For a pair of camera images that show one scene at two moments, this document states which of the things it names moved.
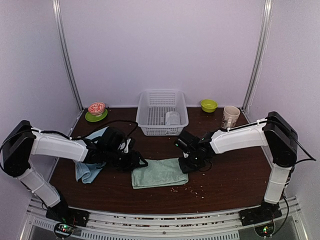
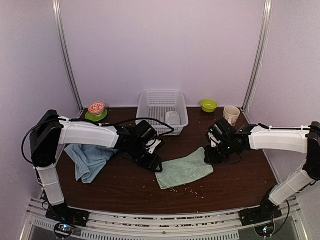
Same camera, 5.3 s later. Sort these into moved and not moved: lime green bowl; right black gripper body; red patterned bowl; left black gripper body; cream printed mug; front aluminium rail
Moved: right black gripper body; left black gripper body
Not moved: lime green bowl; red patterned bowl; front aluminium rail; cream printed mug
